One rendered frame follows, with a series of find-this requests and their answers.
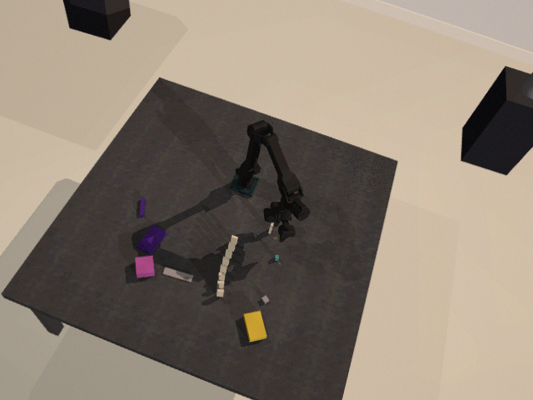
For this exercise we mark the yellow rectangular block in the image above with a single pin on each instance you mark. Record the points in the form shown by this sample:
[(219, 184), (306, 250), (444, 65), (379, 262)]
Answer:
[(255, 326)]

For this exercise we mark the pink cube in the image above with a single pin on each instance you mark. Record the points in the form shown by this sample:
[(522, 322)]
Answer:
[(145, 267)]

